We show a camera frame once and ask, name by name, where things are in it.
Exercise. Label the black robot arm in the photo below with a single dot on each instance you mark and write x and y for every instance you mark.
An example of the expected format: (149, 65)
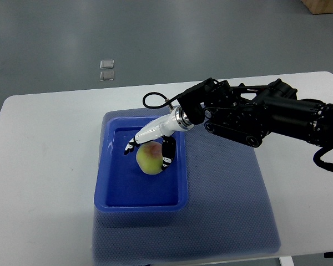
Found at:
(246, 114)

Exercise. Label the green red peach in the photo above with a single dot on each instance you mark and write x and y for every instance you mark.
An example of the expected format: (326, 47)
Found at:
(149, 158)

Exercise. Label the upper metal floor plate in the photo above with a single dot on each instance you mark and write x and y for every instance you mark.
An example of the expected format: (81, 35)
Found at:
(107, 64)

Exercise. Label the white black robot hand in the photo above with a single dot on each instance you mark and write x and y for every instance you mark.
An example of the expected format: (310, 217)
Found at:
(162, 127)

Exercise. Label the blue plastic tray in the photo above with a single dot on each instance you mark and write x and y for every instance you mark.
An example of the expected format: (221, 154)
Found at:
(123, 187)

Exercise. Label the blue mesh mat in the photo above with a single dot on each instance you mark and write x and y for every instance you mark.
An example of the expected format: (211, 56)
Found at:
(228, 212)

